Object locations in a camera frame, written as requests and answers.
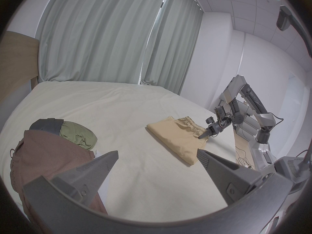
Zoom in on black cable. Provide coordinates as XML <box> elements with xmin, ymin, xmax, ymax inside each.
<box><xmin>235</xmin><ymin>145</ymin><xmax>255</xmax><ymax>169</ymax></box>

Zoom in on beige shorts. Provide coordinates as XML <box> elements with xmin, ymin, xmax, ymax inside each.
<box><xmin>146</xmin><ymin>116</ymin><xmax>210</xmax><ymax>166</ymax></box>

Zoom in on brown shorts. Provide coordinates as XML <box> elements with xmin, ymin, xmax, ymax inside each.
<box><xmin>9</xmin><ymin>130</ymin><xmax>109</xmax><ymax>216</ymax></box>

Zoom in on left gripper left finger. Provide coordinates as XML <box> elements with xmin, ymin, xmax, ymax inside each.
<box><xmin>51</xmin><ymin>151</ymin><xmax>119</xmax><ymax>205</ymax></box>

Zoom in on dark grey garment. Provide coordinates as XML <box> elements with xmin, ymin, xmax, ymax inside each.
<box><xmin>29</xmin><ymin>118</ymin><xmax>64</xmax><ymax>137</ymax></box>

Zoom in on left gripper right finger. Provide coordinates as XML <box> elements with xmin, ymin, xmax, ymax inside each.
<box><xmin>196</xmin><ymin>149</ymin><xmax>263</xmax><ymax>207</ymax></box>

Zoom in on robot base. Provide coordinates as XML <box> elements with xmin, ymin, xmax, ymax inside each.
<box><xmin>234</xmin><ymin>99</ymin><xmax>309</xmax><ymax>194</ymax></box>

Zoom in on grey-green curtain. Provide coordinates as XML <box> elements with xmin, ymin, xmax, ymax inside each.
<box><xmin>37</xmin><ymin>0</ymin><xmax>171</xmax><ymax>85</ymax></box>
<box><xmin>141</xmin><ymin>0</ymin><xmax>204</xmax><ymax>96</ymax></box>

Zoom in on white garment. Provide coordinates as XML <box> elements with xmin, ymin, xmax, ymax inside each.
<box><xmin>93</xmin><ymin>150</ymin><xmax>110</xmax><ymax>205</ymax></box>

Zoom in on bed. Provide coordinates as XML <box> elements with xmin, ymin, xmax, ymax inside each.
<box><xmin>0</xmin><ymin>31</ymin><xmax>235</xmax><ymax>222</ymax></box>

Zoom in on green garment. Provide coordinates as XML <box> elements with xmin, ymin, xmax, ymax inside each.
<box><xmin>59</xmin><ymin>121</ymin><xmax>98</xmax><ymax>151</ymax></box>

